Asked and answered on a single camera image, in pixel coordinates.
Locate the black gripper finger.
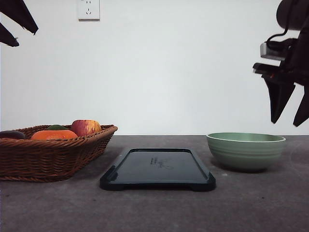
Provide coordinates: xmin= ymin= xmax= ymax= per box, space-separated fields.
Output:
xmin=0 ymin=23 xmax=19 ymax=47
xmin=0 ymin=0 xmax=38 ymax=35

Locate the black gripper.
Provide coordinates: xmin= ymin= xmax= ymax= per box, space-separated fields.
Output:
xmin=253 ymin=29 xmax=309 ymax=127

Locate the green ceramic bowl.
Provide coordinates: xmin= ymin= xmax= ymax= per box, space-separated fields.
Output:
xmin=207 ymin=132 xmax=286 ymax=171

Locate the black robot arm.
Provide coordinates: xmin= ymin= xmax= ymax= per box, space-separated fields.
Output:
xmin=253 ymin=0 xmax=309 ymax=127

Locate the brown wicker basket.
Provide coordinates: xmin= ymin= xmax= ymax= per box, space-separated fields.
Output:
xmin=0 ymin=125 xmax=118 ymax=182

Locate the dark purple fruit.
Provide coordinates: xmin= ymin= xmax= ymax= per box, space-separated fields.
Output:
xmin=0 ymin=130 xmax=26 ymax=139

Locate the dark green fruit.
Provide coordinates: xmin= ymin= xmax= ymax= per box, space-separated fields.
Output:
xmin=47 ymin=125 xmax=67 ymax=131

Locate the orange tangerine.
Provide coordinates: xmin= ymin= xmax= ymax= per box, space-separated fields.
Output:
xmin=31 ymin=130 xmax=78 ymax=141

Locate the red yellow apple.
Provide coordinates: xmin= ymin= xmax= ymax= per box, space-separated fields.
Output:
xmin=71 ymin=119 xmax=101 ymax=137

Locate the dark blue rectangular tray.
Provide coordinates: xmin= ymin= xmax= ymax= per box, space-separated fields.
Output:
xmin=100 ymin=148 xmax=216 ymax=191

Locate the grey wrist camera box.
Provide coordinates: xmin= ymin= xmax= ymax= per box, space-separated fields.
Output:
xmin=260 ymin=38 xmax=297 ymax=60

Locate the white wall socket left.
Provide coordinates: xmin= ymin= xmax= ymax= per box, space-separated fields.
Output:
xmin=77 ymin=0 xmax=100 ymax=23

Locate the black camera cable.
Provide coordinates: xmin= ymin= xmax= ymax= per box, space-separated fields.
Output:
xmin=266 ymin=28 xmax=288 ymax=43

